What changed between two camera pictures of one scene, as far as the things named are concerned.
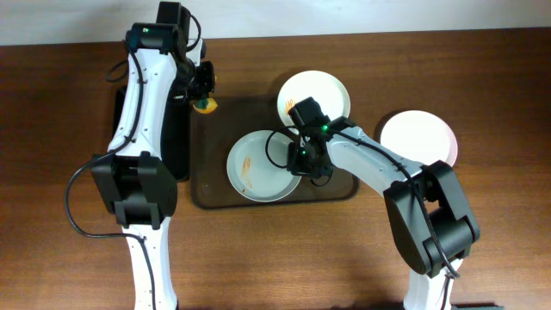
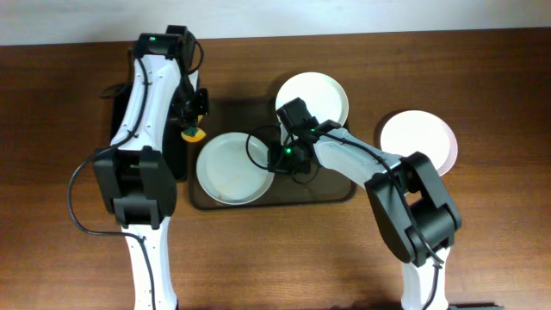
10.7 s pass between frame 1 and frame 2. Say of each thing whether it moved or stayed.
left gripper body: moved
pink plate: stayed
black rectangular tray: stayed
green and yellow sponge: moved
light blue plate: moved
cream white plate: stayed
